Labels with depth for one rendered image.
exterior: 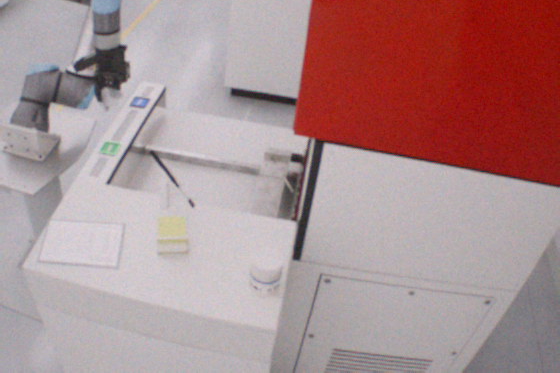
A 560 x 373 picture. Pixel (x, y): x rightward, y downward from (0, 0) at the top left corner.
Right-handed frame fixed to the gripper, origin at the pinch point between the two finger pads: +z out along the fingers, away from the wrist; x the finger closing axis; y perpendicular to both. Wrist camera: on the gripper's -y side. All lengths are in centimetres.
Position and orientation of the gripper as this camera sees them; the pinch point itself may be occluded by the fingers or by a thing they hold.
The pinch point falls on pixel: (104, 107)
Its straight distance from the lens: 152.2
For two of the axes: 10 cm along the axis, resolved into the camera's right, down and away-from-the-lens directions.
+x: 1.4, -6.0, 7.8
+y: 9.8, 1.8, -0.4
